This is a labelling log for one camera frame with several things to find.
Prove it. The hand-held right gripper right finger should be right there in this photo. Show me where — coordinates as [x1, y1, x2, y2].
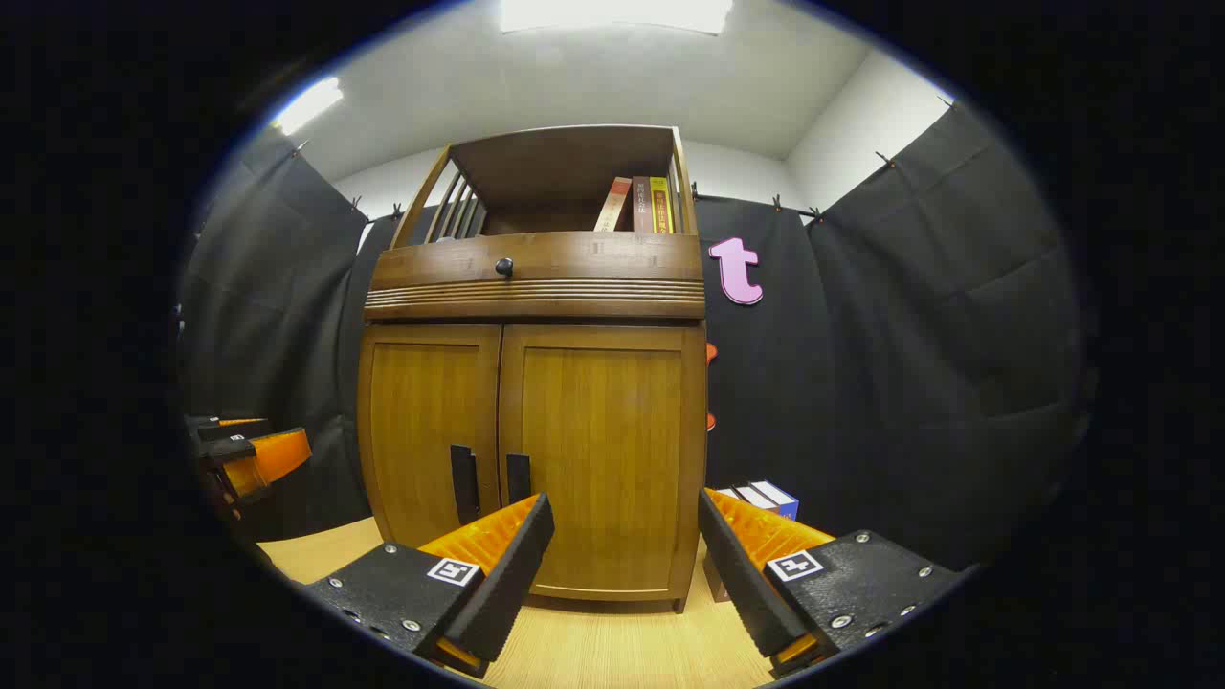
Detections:
[697, 488, 963, 680]

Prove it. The wooden double-door shoe cabinet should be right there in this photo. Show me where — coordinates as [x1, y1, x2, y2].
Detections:
[356, 124, 709, 613]

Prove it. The black backdrop cloth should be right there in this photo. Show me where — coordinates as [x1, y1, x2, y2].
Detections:
[177, 100, 1092, 575]

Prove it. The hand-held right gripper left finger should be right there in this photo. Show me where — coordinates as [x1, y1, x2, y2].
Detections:
[304, 493, 556, 680]

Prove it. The blue book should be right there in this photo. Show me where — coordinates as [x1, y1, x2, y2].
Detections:
[749, 480, 800, 521]

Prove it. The wooden shoe cabinet door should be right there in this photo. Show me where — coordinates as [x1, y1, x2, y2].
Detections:
[359, 325, 501, 548]
[498, 325, 707, 602]

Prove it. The small ceiling light panel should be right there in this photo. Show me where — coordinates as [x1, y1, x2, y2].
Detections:
[271, 77, 344, 135]

